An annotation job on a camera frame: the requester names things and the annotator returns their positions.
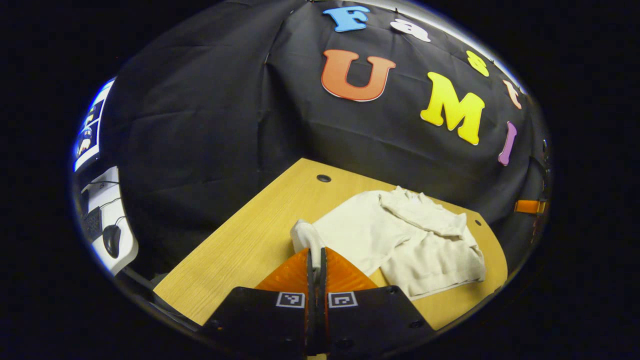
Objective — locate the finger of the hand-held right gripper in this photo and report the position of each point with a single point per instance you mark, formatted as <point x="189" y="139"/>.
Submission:
<point x="527" y="206"/>

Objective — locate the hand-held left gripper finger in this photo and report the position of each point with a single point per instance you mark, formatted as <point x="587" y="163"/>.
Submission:
<point x="310" y="320"/>
<point x="322" y="320"/>

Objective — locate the cream sweatshirt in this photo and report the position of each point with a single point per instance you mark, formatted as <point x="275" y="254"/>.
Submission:
<point x="425" y="250"/>

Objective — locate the black backdrop cloth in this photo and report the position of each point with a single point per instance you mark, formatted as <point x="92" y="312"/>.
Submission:
<point x="225" y="125"/>

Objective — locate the black computer mouse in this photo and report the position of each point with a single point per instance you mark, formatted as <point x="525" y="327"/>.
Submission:
<point x="112" y="241"/>

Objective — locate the white desk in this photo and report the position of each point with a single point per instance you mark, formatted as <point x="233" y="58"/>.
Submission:
<point x="122" y="215"/>

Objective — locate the black computer keyboard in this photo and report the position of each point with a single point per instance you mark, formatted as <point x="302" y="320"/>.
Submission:
<point x="92" y="225"/>

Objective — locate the computer monitor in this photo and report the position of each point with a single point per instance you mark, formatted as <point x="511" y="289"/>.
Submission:
<point x="90" y="130"/>

